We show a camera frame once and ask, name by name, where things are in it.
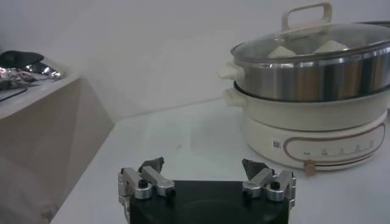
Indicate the cream electric cooker base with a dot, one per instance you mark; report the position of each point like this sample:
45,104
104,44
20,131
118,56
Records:
310,134

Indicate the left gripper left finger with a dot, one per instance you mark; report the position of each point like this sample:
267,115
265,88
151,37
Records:
143,182

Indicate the white side desk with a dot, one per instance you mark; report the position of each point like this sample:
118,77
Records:
45,137

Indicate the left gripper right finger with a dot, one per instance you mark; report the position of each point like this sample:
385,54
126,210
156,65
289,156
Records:
268,182

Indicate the black silver headset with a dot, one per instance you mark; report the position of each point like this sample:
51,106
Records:
27,67

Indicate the white rectangular work table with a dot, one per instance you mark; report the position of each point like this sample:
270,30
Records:
198,137

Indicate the round glass pot lid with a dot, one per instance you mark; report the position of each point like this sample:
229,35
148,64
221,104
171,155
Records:
304,45

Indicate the steel perforated steamer basket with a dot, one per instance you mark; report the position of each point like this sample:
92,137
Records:
310,79

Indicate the white steamed baozi bun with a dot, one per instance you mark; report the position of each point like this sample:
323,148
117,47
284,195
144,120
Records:
281,51
330,47

